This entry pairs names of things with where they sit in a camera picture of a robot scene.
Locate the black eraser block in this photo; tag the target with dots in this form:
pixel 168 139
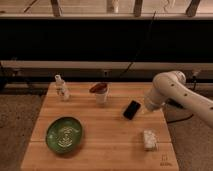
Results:
pixel 131 110

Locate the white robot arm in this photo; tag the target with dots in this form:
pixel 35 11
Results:
pixel 171 85

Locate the white cup with brown lid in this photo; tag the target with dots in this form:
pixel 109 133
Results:
pixel 100 90

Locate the small clear spray bottle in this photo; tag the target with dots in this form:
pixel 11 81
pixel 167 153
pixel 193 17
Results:
pixel 61 88

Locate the green ceramic plate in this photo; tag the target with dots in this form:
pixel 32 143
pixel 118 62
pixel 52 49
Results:
pixel 64 135

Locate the white crumpled sponge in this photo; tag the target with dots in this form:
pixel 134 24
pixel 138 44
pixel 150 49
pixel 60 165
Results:
pixel 150 140

